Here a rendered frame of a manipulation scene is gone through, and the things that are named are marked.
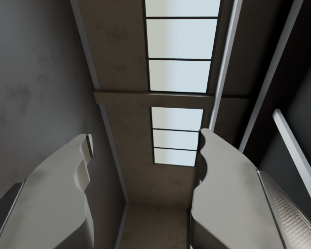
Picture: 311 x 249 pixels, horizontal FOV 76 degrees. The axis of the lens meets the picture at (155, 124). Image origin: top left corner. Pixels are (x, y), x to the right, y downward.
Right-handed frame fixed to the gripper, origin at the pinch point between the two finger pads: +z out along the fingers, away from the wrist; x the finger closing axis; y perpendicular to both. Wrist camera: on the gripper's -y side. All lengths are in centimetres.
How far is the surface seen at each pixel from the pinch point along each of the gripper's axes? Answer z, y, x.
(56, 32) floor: 294, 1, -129
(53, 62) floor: 272, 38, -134
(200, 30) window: 326, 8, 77
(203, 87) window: 349, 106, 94
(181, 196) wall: 460, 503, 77
